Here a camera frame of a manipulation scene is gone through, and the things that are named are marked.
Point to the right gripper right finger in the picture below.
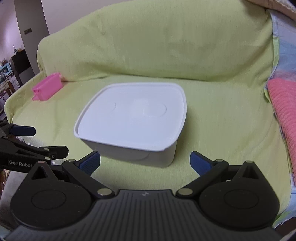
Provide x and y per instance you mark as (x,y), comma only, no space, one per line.
(236,197)

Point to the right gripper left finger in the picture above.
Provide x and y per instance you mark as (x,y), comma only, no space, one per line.
(55,196)

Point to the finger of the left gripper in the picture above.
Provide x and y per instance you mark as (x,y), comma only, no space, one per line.
(8,129)
(20,157)

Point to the white plastic bin lid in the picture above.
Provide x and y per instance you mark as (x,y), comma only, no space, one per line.
(146,116)

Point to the pink plastic box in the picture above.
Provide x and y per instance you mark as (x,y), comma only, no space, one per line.
(46,88)

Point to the blue toaster oven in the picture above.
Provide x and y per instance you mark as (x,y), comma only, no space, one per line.
(6,70)

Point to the black cabinet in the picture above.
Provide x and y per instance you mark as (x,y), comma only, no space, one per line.
(20,65)

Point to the beige plastic storage bin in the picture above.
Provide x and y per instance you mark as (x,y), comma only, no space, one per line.
(160,159)

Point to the pink knitted cushion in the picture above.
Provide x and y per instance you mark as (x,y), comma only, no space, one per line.
(282,96)

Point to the pastel patchwork blanket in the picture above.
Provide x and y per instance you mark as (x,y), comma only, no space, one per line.
(283,67)

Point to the beige embroidered pillow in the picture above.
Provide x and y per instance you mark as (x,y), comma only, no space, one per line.
(283,6)

